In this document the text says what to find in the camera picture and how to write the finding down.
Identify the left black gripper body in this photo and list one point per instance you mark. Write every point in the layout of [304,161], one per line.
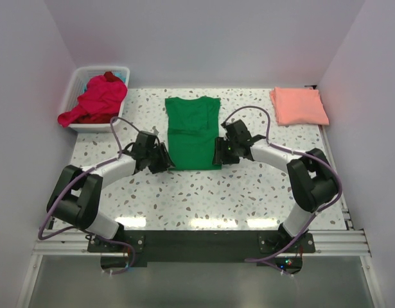
[157,158]

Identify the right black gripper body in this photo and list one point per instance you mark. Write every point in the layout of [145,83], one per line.
[226,151]

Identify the green t shirt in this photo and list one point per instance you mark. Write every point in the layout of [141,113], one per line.
[192,130]

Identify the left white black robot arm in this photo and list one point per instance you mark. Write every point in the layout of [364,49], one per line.
[76,196]

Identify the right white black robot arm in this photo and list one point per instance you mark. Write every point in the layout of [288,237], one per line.
[314,183]

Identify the crumpled magenta t shirt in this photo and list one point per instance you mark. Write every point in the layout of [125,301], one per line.
[98,104]

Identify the folded salmon pink t shirt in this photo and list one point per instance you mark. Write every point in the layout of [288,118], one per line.
[298,106]

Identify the teal garment in basket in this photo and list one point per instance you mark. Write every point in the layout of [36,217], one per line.
[120,75]

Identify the dark red t shirt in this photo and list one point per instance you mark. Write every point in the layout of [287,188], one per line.
[110,77]

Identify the white plastic laundry basket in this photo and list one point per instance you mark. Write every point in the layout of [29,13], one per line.
[78,85]

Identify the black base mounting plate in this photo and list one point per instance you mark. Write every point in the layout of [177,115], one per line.
[231,246]

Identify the aluminium frame rail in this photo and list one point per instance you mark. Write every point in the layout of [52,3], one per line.
[328,243]

